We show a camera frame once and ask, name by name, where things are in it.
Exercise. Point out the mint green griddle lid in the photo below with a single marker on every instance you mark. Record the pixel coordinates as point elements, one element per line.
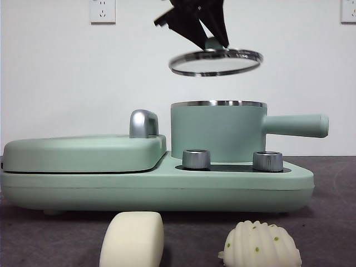
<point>78,154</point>

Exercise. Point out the white wall socket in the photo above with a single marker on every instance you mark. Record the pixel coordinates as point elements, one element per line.
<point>102,11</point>
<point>349,11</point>

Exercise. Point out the plain white steamed bun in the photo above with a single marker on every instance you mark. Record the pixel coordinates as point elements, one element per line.
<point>130,242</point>

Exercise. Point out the pleated white bun green dots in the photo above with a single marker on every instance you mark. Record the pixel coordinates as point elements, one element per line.
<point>258,244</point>

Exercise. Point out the silver control knob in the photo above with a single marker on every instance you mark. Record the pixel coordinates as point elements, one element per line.
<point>267,162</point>
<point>196,160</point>

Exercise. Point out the mint green breakfast machine base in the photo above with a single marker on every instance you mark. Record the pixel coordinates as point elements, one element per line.
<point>167,192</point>

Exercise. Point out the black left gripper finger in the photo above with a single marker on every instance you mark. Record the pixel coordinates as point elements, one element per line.
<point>186,25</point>
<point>215,19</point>

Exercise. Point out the glass pot lid green knob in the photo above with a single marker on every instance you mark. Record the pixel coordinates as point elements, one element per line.
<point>214,62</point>

